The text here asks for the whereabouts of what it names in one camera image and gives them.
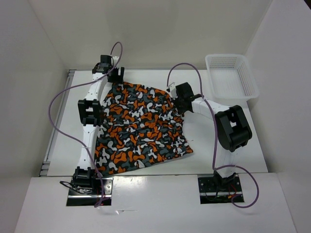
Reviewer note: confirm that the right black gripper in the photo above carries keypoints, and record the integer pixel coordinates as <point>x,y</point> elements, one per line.
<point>175,100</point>

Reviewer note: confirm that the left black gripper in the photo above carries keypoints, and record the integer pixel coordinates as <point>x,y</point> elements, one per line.
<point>118,78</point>

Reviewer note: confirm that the orange black camouflage shorts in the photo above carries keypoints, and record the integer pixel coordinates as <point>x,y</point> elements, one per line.
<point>141,128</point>

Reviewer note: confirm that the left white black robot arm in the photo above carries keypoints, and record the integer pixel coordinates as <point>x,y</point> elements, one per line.
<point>87,179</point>

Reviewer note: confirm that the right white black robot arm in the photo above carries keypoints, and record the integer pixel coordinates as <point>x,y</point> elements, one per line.
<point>232,129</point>

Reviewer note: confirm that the white perforated plastic basket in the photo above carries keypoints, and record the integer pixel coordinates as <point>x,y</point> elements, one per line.
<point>231,77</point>

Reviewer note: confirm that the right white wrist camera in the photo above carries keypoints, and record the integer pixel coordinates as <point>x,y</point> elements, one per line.
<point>171,88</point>

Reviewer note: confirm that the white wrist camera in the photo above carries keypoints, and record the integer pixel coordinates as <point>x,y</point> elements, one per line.
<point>115,60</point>
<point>171,88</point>

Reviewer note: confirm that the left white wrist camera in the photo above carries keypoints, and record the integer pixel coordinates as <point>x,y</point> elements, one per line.
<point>115,60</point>

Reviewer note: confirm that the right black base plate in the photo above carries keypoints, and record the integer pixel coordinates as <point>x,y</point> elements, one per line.
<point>211,194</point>

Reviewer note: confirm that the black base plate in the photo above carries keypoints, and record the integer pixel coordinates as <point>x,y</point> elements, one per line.
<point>85,195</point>
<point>211,194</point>

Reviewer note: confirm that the aluminium table edge rail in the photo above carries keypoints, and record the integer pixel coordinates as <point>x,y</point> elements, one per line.
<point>59,101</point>

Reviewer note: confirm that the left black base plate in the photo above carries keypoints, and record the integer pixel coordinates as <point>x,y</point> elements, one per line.
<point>85,195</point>

